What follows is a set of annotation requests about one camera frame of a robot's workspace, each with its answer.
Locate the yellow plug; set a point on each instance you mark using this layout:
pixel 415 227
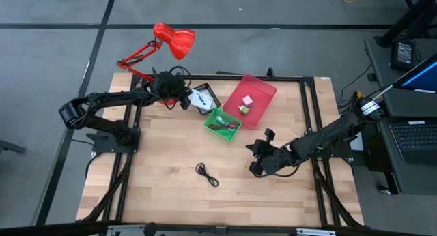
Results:
pixel 358 94

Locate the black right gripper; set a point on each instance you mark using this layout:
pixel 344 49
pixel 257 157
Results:
pixel 276 157

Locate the dark furniture leg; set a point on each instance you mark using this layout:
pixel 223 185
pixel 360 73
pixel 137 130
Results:
pixel 12 147

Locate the white cardboard box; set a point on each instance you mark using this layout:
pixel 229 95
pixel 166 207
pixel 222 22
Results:
pixel 196 99

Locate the red desk lamp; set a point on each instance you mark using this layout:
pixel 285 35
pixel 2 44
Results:
pixel 177 41

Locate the white sheet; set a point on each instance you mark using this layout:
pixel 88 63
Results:
pixel 357 143

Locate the dark grey side desk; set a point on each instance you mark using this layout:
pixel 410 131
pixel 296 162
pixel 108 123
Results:
pixel 409 106

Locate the small green box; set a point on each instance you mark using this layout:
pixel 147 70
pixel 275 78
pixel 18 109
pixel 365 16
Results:
pixel 243 110

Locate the tilted monitor screen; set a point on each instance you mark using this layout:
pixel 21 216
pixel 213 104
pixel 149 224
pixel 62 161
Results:
pixel 423 77

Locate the black aluminium table frame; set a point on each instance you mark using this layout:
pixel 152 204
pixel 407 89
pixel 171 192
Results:
pixel 232 77

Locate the black laptop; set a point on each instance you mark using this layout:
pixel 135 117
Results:
pixel 416 140

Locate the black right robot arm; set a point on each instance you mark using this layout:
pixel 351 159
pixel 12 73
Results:
pixel 327 133

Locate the small pink box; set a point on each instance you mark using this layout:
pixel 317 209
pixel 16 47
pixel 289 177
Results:
pixel 247 101

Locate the black plastic bin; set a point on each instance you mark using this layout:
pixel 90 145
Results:
pixel 213 92

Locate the black camera rail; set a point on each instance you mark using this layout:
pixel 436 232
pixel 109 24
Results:
pixel 51 229

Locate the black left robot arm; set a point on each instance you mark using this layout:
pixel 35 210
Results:
pixel 109 98

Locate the silver rail bracket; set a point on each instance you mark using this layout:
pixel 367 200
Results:
pixel 315 232
pixel 126 230

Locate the red plastic bin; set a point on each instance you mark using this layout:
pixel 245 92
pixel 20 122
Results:
pixel 263 89

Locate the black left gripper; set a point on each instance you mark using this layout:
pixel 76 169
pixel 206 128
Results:
pixel 169 87

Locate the black stand pole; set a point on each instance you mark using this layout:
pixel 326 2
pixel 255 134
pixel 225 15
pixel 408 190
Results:
pixel 409 21

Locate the green plastic bin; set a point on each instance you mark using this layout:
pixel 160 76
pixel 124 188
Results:
pixel 222 135

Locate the black power adapter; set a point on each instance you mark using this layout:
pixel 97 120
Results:
pixel 404 53

